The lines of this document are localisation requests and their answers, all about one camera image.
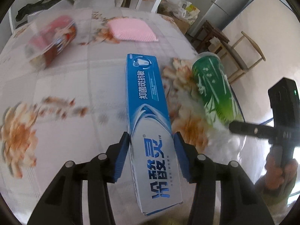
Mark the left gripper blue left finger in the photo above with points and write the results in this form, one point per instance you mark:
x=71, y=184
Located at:
x=118, y=156

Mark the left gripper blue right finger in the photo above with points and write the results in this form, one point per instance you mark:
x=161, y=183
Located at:
x=186, y=156

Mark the blue toothpaste box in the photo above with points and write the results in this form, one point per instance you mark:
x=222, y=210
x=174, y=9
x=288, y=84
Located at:
x=152, y=153

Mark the green patterned plastic bag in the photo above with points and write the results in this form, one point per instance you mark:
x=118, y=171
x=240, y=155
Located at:
x=219, y=103

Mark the pink sponge cloth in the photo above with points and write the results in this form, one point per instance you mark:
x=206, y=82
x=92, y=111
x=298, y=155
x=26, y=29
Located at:
x=131, y=29

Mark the red snack packet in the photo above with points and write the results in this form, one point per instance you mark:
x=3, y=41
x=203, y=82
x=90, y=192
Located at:
x=50, y=41

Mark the person's right hand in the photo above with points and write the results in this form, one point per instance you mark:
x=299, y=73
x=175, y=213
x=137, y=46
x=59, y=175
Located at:
x=275, y=175

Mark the floral plaid tablecloth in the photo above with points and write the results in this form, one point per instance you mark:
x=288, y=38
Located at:
x=88, y=72

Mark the wooden chair right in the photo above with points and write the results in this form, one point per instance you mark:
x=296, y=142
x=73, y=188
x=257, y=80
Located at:
x=245, y=54

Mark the white mattress blue edge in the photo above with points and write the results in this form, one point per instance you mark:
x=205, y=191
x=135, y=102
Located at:
x=275, y=28

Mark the dark wooden stool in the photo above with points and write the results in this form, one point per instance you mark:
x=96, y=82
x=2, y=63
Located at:
x=211, y=32

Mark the cardboard box on floor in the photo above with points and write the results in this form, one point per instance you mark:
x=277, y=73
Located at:
x=182, y=25

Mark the silver refrigerator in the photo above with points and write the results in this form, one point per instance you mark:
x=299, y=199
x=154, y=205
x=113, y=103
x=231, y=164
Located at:
x=218, y=12

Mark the white bags pile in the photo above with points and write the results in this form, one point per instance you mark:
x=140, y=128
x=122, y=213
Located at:
x=183, y=10

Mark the black cloth under table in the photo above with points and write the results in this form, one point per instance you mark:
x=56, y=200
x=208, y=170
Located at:
x=43, y=5

